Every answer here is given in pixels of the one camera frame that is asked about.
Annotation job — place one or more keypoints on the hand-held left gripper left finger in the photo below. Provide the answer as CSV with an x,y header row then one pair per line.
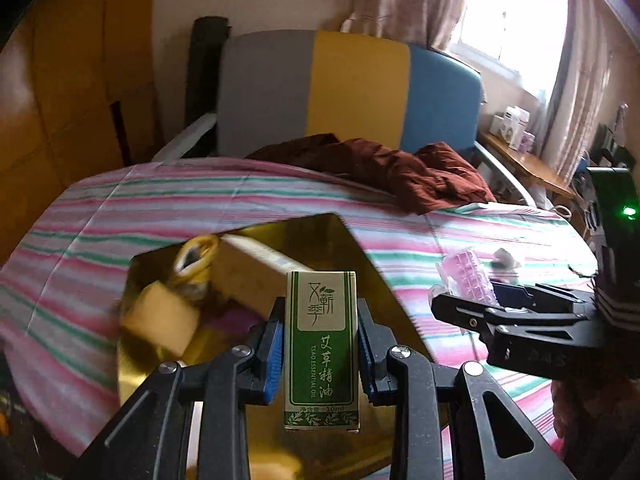
x,y
272,355

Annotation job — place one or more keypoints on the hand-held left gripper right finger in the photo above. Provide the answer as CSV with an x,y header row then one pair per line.
x,y
364,355

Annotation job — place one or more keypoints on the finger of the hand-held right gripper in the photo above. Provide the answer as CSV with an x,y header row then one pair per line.
x,y
545,296
465,312

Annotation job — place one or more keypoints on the pink plastic blister pack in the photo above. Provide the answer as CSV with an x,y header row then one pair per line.
x,y
465,272

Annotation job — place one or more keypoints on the small green cream carton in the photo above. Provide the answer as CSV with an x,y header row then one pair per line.
x,y
320,340

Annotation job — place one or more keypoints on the gold carton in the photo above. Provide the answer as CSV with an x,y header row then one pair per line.
x,y
250,275

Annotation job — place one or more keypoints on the rectangular metal tin box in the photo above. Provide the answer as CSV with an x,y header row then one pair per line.
x,y
345,250

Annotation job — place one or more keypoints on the yellow sponge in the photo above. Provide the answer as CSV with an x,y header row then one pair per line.
x,y
160,317

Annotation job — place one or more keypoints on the person's right forearm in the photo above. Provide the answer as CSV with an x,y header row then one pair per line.
x,y
580,410

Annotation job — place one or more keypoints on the wooden shelf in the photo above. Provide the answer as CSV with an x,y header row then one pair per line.
x,y
530,165

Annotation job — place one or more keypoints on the small purple carton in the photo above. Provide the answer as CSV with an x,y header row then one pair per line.
x,y
529,142

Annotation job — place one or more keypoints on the brown crumpled cloth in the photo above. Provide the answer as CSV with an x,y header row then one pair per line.
x,y
400,170

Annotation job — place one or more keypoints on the large white carton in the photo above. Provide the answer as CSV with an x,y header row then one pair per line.
x,y
515,127

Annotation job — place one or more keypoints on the small white carton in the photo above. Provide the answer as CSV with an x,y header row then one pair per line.
x,y
496,125

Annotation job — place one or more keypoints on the striped pink curtain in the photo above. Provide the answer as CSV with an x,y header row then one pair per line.
x,y
575,85

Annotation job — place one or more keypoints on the grey yellow blue chair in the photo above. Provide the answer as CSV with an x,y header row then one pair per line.
x,y
360,90

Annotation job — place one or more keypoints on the bright window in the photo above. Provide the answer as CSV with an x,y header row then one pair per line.
x,y
510,20

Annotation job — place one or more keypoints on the black rolled mat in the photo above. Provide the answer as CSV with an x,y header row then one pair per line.
x,y
205,70

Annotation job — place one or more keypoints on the patterned beige curtain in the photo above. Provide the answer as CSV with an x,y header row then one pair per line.
x,y
400,0

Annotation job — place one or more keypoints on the wooden wardrobe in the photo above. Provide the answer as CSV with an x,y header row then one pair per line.
x,y
65,85

